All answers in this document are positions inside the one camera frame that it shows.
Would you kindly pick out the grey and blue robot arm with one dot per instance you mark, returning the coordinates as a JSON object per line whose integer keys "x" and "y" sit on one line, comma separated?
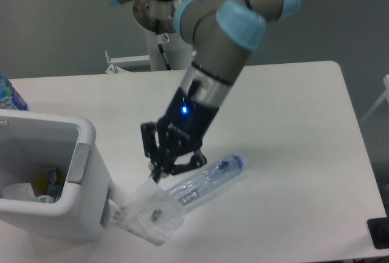
{"x": 224, "y": 33}

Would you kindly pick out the yellow and blue trash in bin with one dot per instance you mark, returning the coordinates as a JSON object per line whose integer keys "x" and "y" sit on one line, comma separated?
{"x": 49, "y": 185}

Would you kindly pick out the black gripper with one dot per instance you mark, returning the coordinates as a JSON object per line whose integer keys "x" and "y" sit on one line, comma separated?
{"x": 180, "y": 131}

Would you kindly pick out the black device at table edge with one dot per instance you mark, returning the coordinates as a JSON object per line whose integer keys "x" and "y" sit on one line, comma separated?
{"x": 378, "y": 228}

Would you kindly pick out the crushed clear plastic bottle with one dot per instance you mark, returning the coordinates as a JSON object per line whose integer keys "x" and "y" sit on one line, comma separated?
{"x": 195, "y": 187}

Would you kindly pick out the white trash can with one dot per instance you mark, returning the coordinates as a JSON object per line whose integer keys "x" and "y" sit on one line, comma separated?
{"x": 32, "y": 142}

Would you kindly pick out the blue labelled bottle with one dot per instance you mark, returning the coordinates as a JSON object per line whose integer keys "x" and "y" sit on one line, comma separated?
{"x": 10, "y": 98}

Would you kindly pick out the clear plastic wrapper trash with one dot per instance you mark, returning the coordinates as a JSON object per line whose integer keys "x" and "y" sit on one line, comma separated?
{"x": 150, "y": 213}

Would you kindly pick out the white frame at right edge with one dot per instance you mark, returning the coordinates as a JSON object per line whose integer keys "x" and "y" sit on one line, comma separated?
{"x": 383, "y": 98}

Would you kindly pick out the white crumpled paper in bin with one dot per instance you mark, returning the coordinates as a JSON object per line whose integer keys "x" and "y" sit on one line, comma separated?
{"x": 19, "y": 192}

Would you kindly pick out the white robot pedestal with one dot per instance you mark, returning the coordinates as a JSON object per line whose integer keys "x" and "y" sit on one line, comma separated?
{"x": 166, "y": 49}

